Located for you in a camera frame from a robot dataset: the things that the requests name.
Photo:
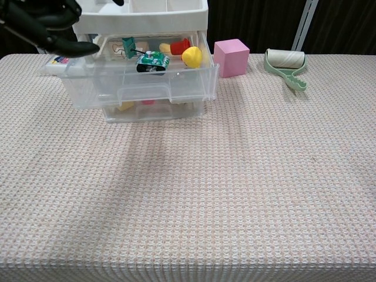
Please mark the small green box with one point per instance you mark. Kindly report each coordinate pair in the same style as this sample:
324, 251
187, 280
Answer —
128, 47

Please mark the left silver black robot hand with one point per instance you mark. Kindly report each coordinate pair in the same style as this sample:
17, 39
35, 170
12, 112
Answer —
35, 17

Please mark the red toy piece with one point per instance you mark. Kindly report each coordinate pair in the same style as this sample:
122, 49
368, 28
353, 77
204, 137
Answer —
148, 102

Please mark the green lint roller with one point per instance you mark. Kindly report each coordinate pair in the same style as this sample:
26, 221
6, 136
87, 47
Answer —
286, 60

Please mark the grey metal frame post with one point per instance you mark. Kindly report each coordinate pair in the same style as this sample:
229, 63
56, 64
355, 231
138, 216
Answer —
305, 23

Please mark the yellow rounded toy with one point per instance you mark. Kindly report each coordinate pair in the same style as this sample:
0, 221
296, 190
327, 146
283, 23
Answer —
192, 57

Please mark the beige paper card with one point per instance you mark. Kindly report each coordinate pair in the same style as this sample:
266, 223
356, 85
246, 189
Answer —
114, 48

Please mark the clear plastic drawer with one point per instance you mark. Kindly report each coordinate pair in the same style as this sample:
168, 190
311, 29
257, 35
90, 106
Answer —
185, 113
188, 85

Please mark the pink cube block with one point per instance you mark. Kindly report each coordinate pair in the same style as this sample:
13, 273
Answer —
230, 58

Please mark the white plastic drawer cabinet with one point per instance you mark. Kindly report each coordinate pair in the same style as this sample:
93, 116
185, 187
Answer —
141, 20

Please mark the yellow toy piece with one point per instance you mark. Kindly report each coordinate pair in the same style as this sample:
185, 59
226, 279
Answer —
125, 106

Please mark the green toy tank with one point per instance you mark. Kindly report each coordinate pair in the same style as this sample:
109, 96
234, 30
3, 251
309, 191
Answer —
152, 58

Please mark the red and yellow toy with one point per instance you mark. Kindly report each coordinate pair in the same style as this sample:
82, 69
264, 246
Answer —
177, 47

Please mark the black curtain panel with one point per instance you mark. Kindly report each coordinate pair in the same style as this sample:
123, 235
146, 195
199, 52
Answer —
255, 20
346, 26

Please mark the beige waffle-weave tablecloth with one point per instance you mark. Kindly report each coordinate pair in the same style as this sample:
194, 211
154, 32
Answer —
188, 191

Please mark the small card box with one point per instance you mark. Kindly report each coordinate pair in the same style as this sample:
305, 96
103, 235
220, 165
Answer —
58, 63

